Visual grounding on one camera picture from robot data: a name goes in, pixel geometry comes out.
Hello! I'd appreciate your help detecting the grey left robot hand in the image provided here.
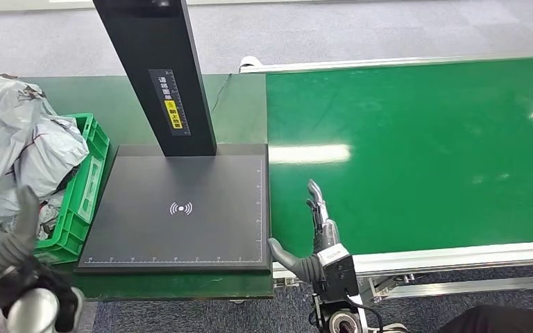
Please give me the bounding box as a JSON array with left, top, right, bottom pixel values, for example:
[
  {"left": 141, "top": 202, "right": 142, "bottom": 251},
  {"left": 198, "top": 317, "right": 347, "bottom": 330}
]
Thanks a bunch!
[{"left": 0, "top": 186, "right": 41, "bottom": 277}]

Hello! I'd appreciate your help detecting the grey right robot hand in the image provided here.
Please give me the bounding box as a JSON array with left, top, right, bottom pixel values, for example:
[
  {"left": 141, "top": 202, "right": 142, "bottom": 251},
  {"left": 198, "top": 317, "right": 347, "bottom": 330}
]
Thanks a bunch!
[{"left": 267, "top": 179, "right": 344, "bottom": 284}]

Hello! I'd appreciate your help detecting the white package with black print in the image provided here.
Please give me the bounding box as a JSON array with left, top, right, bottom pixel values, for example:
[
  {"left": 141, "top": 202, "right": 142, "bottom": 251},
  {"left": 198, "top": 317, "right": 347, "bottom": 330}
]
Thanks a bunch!
[{"left": 0, "top": 69, "right": 58, "bottom": 217}]

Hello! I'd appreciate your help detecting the small grey red-print package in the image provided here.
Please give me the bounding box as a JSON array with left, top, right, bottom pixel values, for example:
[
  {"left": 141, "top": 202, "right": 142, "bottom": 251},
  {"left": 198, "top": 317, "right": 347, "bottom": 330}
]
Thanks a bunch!
[{"left": 36, "top": 190, "right": 65, "bottom": 240}]

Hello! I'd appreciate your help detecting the large grey mailer package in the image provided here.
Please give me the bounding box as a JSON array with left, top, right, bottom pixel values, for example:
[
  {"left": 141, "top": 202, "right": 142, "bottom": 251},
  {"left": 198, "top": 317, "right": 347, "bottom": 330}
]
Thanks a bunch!
[{"left": 0, "top": 114, "right": 90, "bottom": 226}]

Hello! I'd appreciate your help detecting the black inbound scanner machine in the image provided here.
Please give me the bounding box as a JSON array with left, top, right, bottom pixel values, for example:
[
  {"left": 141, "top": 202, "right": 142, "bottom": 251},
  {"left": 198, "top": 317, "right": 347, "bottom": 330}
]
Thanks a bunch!
[{"left": 75, "top": 0, "right": 273, "bottom": 275}]

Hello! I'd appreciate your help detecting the green conveyor belt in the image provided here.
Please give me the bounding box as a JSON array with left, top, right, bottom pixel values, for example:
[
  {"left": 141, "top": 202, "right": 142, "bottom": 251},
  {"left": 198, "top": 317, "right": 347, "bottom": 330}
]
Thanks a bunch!
[{"left": 239, "top": 53, "right": 533, "bottom": 305}]

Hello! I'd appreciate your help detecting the green plastic crate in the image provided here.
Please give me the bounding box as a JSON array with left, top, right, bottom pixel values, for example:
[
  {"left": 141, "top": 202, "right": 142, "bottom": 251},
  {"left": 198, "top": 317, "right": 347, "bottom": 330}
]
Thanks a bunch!
[{"left": 32, "top": 112, "right": 111, "bottom": 265}]

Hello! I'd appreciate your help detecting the white shoe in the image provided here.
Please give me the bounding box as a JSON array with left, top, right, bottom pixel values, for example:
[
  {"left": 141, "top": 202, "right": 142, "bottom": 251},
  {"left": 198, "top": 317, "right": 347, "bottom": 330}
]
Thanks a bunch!
[{"left": 369, "top": 323, "right": 409, "bottom": 333}]

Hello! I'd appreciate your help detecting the thin black table cable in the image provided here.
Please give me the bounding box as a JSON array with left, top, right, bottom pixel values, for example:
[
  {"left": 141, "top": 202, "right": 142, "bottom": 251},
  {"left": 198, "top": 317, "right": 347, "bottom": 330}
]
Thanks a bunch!
[{"left": 210, "top": 72, "right": 233, "bottom": 116}]

